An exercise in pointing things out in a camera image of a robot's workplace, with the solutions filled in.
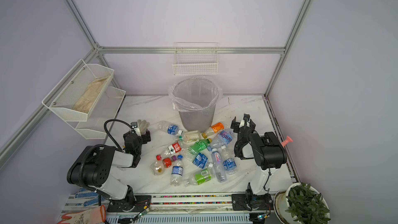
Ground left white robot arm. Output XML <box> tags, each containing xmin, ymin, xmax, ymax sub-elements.
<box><xmin>67</xmin><ymin>119</ymin><xmax>151</xmax><ymax>212</ymax></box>

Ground white mesh shelf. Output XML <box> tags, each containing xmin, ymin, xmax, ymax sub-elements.
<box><xmin>42</xmin><ymin>59</ymin><xmax>114</xmax><ymax>122</ymax></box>
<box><xmin>75</xmin><ymin>86</ymin><xmax>125</xmax><ymax>140</ymax></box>

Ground potted green plant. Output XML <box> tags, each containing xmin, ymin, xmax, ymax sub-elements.
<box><xmin>274</xmin><ymin>183</ymin><xmax>331</xmax><ymax>224</ymax></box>

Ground green Sprite bottle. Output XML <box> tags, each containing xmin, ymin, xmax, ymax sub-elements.
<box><xmin>182</xmin><ymin>139</ymin><xmax>212</xmax><ymax>159</ymax></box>

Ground white wire wall basket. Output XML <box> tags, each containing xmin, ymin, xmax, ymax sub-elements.
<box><xmin>172</xmin><ymin>42</ymin><xmax>219</xmax><ymax>76</ymax></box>

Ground blue label bottle near bin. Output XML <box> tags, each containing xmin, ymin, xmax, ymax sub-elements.
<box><xmin>158</xmin><ymin>121</ymin><xmax>184</xmax><ymax>136</ymax></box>

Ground pink spray bottle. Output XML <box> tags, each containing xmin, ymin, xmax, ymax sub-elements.
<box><xmin>281</xmin><ymin>136</ymin><xmax>293</xmax><ymax>147</ymax></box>

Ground round red cap bottle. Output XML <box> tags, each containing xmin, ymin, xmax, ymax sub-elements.
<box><xmin>150</xmin><ymin>158</ymin><xmax>173</xmax><ymax>176</ymax></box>

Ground clear green cap bottle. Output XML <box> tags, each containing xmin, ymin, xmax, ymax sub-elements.
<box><xmin>178</xmin><ymin>131</ymin><xmax>202</xmax><ymax>143</ymax></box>

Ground red label clear bottle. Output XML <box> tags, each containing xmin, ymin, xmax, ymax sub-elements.
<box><xmin>156</xmin><ymin>142</ymin><xmax>182</xmax><ymax>161</ymax></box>

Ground orange rubber glove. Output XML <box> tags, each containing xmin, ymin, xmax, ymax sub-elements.
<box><xmin>58</xmin><ymin>205</ymin><xmax>106</xmax><ymax>224</ymax></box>

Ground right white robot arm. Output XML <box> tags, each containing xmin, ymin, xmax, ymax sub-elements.
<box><xmin>231</xmin><ymin>114</ymin><xmax>288</xmax><ymax>210</ymax></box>

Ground orange label juice bottle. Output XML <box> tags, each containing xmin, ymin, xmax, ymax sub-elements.
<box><xmin>202</xmin><ymin>122</ymin><xmax>224</xmax><ymax>139</ymax></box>

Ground blue cap water bottle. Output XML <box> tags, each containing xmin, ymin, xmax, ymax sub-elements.
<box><xmin>170</xmin><ymin>155</ymin><xmax>184</xmax><ymax>186</ymax></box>

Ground clear plastic bin liner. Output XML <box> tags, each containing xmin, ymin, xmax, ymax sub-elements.
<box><xmin>167</xmin><ymin>76</ymin><xmax>223</xmax><ymax>112</ymax></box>

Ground Ganten clear water bottle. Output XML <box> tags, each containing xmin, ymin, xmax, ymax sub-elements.
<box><xmin>211</xmin><ymin>148</ymin><xmax>227</xmax><ymax>183</ymax></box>

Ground crushed green label bottle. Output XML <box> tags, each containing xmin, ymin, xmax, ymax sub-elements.
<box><xmin>184</xmin><ymin>163</ymin><xmax>215</xmax><ymax>187</ymax></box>

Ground white mesh lower shelf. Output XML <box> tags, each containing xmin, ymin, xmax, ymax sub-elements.
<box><xmin>75</xmin><ymin>86</ymin><xmax>125</xmax><ymax>140</ymax></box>

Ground large crushed blue label bottle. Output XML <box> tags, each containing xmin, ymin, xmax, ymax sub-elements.
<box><xmin>207</xmin><ymin>129</ymin><xmax>234</xmax><ymax>151</ymax></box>

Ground white cotton work glove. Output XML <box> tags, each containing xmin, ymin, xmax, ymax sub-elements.
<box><xmin>135</xmin><ymin>119</ymin><xmax>150</xmax><ymax>136</ymax></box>

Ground white mesh upper shelf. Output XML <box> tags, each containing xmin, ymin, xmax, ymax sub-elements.
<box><xmin>42</xmin><ymin>59</ymin><xmax>114</xmax><ymax>122</ymax></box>

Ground blue dotted work glove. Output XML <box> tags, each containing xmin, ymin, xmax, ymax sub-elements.
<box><xmin>74</xmin><ymin>188</ymin><xmax>106</xmax><ymax>207</ymax></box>

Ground grey mesh waste bin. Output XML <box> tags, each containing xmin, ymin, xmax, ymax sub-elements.
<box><xmin>168</xmin><ymin>77</ymin><xmax>222</xmax><ymax>132</ymax></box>

